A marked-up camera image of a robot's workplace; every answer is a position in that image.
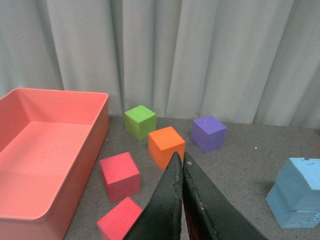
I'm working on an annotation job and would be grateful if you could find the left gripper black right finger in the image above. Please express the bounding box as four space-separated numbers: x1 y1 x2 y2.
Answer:
183 153 266 240

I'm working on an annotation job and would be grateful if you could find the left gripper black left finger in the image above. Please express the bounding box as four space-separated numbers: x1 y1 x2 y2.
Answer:
124 152 183 240

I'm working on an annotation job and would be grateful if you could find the light blue foam cube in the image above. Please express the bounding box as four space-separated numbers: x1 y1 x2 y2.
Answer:
265 184 320 229

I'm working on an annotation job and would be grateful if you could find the notched light blue cube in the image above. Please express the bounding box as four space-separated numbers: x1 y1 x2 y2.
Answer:
275 157 320 212

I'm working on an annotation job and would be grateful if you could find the front red foam cube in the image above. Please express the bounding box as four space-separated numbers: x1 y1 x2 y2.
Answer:
97 197 142 240

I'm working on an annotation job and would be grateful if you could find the red foam cube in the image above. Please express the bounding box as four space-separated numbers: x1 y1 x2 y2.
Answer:
99 152 141 203
97 197 142 240

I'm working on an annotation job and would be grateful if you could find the back red foam cube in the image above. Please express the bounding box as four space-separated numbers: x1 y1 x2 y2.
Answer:
99 152 141 203

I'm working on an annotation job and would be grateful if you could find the large orange foam cube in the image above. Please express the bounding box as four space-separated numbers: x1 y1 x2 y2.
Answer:
148 126 186 170

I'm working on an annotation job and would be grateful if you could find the far purple foam cube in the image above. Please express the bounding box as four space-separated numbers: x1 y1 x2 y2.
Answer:
190 115 227 153

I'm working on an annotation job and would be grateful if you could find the green foam cube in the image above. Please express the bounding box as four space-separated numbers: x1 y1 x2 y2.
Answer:
124 105 157 141

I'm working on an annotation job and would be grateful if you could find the salmon pink plastic bin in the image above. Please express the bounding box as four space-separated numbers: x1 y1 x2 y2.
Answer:
0 88 109 240

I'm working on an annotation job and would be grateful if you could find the grey pleated curtain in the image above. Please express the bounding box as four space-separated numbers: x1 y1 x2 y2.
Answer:
0 0 320 129

